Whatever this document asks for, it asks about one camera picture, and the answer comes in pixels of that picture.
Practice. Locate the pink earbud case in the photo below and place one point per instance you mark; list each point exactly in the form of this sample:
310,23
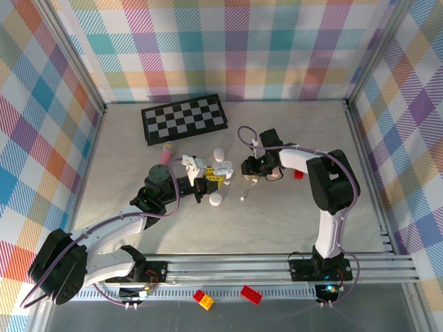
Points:
275,175

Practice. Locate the white oval earbud case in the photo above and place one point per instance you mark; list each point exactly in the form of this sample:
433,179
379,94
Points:
218,154

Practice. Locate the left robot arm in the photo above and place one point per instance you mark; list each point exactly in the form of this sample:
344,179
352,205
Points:
114,224

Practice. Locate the round white case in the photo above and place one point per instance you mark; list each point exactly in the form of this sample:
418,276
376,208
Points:
215,199

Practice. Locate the pink toy microphone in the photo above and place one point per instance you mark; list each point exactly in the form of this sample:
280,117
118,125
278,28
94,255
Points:
169,149

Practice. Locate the red plastic toy brick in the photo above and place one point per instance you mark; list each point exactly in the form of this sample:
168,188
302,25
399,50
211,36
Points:
251,294
298,174

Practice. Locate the black and white chessboard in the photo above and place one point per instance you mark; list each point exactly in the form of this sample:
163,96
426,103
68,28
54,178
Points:
183,117

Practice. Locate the black controller board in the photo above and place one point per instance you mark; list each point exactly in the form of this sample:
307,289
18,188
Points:
136,293
328,293

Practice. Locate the red and yellow toy brick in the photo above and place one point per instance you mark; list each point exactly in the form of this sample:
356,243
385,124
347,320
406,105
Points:
203,299

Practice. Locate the aluminium side rail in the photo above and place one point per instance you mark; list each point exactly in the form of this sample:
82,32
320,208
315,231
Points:
371,173
90,162

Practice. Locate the wide aluminium base rail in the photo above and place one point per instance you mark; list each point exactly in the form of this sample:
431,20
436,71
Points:
225,268

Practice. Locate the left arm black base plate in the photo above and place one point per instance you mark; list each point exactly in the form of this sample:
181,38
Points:
159,273

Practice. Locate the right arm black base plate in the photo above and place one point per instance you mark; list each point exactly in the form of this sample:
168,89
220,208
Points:
301,269

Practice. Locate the aluminium frame post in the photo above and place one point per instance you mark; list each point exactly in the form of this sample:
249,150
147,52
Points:
72,55
375,52

